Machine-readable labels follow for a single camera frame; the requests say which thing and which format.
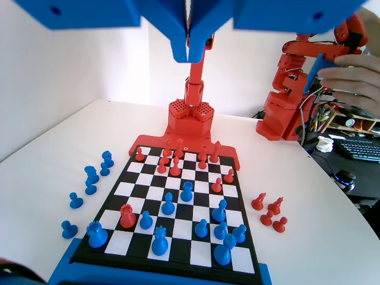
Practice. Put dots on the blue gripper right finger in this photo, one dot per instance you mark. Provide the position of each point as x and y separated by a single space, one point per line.
207 17

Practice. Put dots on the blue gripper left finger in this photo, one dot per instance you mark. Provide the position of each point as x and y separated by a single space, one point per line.
166 17

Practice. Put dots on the red leader robot arm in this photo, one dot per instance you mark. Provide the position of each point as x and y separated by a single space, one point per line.
274 118

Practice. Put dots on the blue chess queen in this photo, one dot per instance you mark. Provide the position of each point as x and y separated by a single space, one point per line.
159 245

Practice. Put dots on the red robot arm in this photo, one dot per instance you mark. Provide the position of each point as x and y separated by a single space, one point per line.
190 124

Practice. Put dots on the red chess rook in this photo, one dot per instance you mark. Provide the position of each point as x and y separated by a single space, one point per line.
127 219
203 152

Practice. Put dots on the red chess queen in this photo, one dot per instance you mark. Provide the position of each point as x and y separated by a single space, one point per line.
179 152

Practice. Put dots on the red chess king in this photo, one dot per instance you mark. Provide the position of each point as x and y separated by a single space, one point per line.
214 155

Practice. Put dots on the red chess pawn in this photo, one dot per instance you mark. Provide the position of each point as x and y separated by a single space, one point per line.
280 226
202 164
161 169
228 177
266 219
164 161
216 187
139 155

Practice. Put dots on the black and white chessboard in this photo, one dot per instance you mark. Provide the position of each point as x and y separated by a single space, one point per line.
181 232

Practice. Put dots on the bare human hand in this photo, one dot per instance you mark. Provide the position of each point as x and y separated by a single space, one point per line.
356 80

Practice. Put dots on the controller circuit board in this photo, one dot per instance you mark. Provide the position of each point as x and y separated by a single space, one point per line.
314 86

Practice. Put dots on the white crumpled object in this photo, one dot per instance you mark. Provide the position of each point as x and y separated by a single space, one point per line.
325 145

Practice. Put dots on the wooden desk organizer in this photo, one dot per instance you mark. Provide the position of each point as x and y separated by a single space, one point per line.
365 124

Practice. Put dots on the black computer keyboard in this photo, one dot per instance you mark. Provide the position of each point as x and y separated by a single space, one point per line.
359 150

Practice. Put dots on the black round knob device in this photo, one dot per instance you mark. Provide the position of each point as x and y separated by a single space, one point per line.
344 178

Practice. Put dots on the blue controller board bracket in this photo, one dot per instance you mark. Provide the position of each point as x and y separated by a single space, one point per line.
316 65

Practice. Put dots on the blue arm base plate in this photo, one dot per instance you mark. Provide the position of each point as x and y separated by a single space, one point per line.
148 277

